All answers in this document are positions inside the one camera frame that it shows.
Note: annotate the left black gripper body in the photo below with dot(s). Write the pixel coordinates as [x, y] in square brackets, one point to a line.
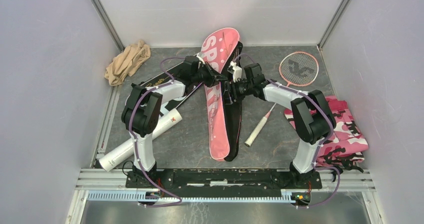
[205, 75]

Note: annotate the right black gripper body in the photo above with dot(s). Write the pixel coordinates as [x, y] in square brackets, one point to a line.
[241, 89]

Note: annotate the pink sport racket bag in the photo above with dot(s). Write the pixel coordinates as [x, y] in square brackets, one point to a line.
[223, 121]

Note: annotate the pink frame racket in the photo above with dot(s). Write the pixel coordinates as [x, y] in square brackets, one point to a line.
[297, 69]

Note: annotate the white shuttlecock tube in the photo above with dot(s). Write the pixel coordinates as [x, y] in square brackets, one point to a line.
[140, 147]

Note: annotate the black sport racket bag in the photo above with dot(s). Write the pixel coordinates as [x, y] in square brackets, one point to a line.
[175, 71]

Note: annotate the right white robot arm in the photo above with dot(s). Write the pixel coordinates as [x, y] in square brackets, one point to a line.
[313, 120]

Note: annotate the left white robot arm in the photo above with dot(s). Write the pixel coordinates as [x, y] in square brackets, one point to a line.
[143, 106]

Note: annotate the beige crumpled cloth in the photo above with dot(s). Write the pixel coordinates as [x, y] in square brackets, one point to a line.
[127, 63]

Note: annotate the pink camouflage cloth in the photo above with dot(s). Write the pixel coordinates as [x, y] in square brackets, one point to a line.
[343, 149]

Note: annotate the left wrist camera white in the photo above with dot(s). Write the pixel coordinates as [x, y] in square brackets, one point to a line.
[200, 58]

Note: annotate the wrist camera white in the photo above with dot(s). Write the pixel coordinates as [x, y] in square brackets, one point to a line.
[200, 58]
[236, 71]

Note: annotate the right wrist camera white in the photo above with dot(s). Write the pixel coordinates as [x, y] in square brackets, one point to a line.
[236, 71]

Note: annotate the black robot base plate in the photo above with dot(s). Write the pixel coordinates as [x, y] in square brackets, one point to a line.
[222, 182]

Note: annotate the white slotted cable duct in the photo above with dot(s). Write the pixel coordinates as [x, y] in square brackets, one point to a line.
[152, 197]

